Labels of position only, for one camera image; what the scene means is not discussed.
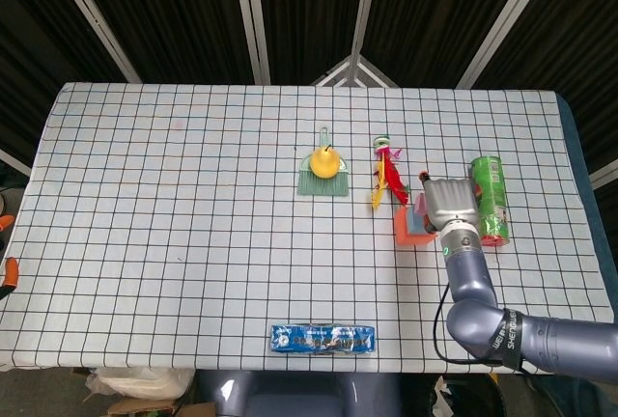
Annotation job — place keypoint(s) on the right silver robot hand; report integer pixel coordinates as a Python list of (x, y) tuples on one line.
[(451, 202)]

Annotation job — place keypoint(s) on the small pink foam block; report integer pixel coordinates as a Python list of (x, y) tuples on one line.
[(419, 205)]

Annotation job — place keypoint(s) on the medium blue foam block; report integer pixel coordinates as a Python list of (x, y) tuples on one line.
[(414, 224)]

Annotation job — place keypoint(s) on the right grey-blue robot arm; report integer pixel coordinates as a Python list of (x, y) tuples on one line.
[(468, 286)]

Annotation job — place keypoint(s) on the green chips can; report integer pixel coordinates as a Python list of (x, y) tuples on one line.
[(492, 180)]

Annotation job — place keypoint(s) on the large orange foam block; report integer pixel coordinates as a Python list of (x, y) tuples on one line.
[(403, 236)]

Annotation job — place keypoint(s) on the colourful feather shuttlecock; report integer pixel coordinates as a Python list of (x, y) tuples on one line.
[(390, 175)]

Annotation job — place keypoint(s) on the small green hand broom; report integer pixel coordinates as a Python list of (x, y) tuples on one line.
[(322, 186)]

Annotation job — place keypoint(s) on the yellow pear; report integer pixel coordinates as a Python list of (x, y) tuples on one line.
[(323, 163)]

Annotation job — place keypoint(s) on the blue cookie box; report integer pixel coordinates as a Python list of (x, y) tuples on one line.
[(322, 339)]

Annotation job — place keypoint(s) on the grey-blue robot torso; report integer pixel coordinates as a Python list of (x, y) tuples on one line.
[(299, 395)]

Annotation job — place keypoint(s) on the white checked tablecloth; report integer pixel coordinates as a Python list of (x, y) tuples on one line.
[(169, 243)]

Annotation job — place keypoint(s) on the dark folding screen white frames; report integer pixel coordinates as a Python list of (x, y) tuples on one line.
[(183, 11)]

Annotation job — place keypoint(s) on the white plastic bag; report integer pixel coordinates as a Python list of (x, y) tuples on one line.
[(140, 382)]

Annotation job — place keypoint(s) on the brown cardboard box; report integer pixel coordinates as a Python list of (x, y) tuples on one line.
[(145, 408)]

